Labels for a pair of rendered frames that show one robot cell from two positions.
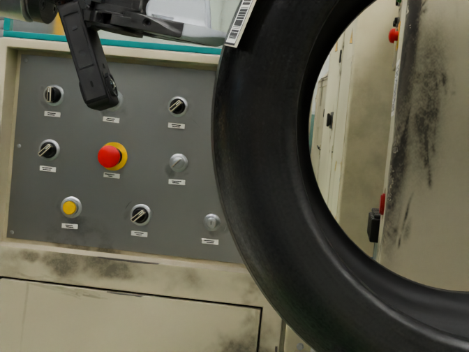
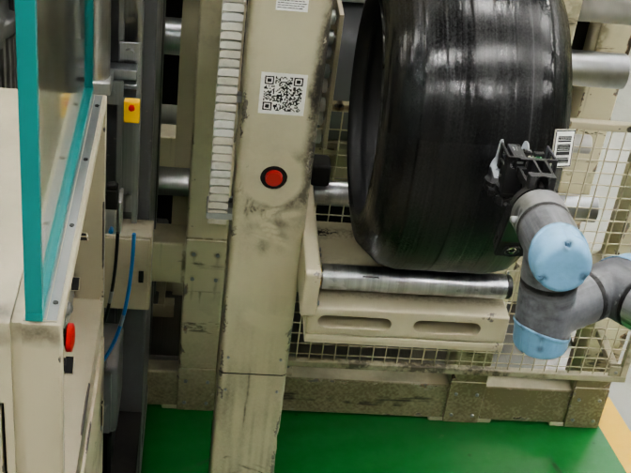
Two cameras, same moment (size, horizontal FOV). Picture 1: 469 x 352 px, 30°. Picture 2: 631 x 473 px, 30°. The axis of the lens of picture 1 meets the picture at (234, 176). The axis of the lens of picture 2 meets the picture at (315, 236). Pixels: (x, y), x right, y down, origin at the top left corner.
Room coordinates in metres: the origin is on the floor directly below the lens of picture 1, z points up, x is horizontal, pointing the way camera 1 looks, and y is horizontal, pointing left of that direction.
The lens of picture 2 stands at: (1.55, 1.48, 2.09)
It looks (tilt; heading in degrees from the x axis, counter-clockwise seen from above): 34 degrees down; 256
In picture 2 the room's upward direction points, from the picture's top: 8 degrees clockwise
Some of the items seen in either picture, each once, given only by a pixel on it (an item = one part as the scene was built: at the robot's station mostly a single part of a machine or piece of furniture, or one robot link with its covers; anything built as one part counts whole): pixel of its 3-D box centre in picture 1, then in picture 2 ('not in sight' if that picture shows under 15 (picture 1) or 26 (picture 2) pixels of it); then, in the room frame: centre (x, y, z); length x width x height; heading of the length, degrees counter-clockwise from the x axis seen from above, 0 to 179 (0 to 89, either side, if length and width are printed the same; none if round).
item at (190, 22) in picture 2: not in sight; (189, 139); (1.25, -1.13, 0.61); 0.33 x 0.06 x 0.86; 83
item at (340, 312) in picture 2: not in sight; (405, 310); (0.96, -0.12, 0.84); 0.36 x 0.09 x 0.06; 173
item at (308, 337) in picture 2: not in sight; (392, 281); (0.94, -0.26, 0.80); 0.37 x 0.36 x 0.02; 83
